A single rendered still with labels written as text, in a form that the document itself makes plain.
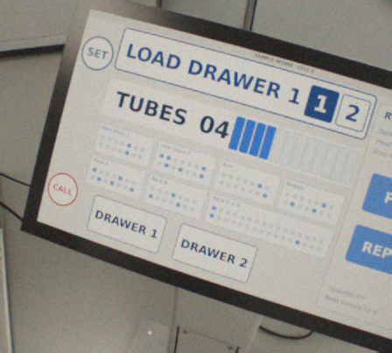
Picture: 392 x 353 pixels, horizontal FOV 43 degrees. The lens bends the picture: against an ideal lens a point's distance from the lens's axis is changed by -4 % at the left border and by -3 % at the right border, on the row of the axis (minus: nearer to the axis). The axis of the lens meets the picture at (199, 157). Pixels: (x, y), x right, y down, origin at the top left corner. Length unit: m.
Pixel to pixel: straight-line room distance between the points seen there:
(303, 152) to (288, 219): 0.08
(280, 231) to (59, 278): 1.25
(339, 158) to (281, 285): 0.16
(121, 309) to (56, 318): 0.21
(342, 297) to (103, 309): 1.17
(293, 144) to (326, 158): 0.04
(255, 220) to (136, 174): 0.15
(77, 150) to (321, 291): 0.33
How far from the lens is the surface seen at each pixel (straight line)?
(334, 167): 0.58
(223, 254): 0.60
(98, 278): 1.74
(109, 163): 0.61
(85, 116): 0.62
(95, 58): 0.62
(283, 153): 0.57
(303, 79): 0.57
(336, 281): 0.60
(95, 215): 0.62
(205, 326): 0.94
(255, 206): 0.58
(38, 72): 2.52
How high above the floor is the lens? 1.50
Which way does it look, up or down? 46 degrees down
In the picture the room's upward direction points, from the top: 8 degrees clockwise
